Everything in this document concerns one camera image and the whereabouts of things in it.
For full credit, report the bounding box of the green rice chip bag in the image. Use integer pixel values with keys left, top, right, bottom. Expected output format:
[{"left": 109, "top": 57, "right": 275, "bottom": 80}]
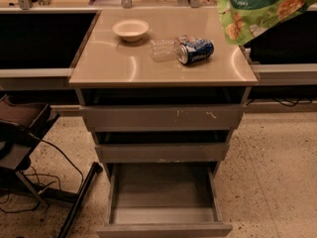
[{"left": 217, "top": 0, "right": 316, "bottom": 46}]

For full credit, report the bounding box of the grey drawer cabinet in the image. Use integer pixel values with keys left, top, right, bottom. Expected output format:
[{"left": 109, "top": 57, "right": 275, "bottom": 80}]
[{"left": 68, "top": 6, "right": 260, "bottom": 238}]

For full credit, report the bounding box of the grey top drawer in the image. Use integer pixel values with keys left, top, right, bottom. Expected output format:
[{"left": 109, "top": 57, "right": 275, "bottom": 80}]
[{"left": 80, "top": 104, "right": 245, "bottom": 132}]

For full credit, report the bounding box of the grey middle drawer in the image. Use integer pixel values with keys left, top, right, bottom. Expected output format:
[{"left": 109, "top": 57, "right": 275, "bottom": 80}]
[{"left": 95, "top": 143, "right": 229, "bottom": 163}]

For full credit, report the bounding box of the open grey bottom drawer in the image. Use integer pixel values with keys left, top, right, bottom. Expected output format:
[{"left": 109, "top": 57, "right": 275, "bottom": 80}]
[{"left": 96, "top": 163, "right": 232, "bottom": 238}]

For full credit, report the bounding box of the blue pepsi can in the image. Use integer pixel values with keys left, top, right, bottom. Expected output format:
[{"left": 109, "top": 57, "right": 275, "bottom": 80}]
[{"left": 177, "top": 39, "right": 214, "bottom": 64}]

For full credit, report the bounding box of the black metal floor bar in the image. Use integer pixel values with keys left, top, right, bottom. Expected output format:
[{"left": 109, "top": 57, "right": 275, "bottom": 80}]
[{"left": 57, "top": 162, "right": 102, "bottom": 238}]

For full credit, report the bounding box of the white paper bowl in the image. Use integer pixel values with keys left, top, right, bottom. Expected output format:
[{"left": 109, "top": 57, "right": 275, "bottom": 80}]
[{"left": 112, "top": 19, "right": 150, "bottom": 43}]

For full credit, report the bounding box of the dark brown side cart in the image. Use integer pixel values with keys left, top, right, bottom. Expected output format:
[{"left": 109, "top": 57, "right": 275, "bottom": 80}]
[{"left": 0, "top": 95, "right": 58, "bottom": 171}]

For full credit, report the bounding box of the black floor cable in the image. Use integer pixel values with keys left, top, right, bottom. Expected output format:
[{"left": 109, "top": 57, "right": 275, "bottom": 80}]
[{"left": 0, "top": 132, "right": 85, "bottom": 214}]

